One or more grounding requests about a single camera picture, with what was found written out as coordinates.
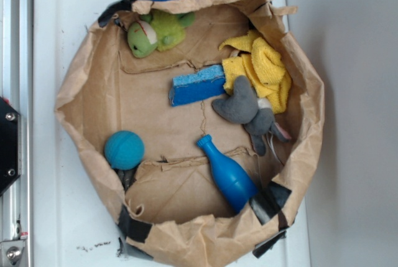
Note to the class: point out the brown paper bag bowl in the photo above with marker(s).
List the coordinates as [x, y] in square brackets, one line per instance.
[168, 208]

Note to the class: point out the grey plush elephant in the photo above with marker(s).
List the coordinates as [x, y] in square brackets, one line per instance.
[255, 114]

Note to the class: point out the blue rubber ball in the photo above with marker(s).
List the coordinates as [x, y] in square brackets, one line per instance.
[124, 150]

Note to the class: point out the blue sponge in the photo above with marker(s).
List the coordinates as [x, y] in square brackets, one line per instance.
[198, 86]

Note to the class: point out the blue plastic bottle toy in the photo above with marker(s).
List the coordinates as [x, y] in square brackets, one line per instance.
[230, 178]

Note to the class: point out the white plastic tray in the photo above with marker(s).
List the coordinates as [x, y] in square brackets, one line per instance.
[70, 225]

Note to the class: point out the green plush frog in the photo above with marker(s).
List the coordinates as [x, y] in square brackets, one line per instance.
[157, 30]

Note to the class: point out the aluminium rail frame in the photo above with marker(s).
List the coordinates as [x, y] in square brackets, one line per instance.
[16, 91]

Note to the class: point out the yellow cloth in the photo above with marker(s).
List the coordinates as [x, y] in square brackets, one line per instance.
[263, 67]

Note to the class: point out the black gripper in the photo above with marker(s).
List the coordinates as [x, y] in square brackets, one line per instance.
[10, 145]

